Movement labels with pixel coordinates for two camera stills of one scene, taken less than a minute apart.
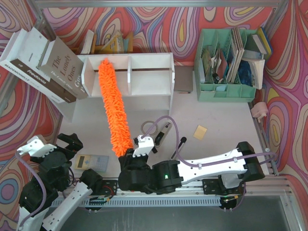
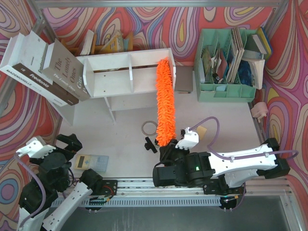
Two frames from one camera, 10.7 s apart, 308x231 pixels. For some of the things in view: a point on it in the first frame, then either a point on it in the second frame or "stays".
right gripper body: [130, 159] to [162, 148]
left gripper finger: [72, 139] stays
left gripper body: [66, 146] stays
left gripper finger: [74, 143] stays
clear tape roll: [146, 126] stays
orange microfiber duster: [116, 114] to [166, 126]
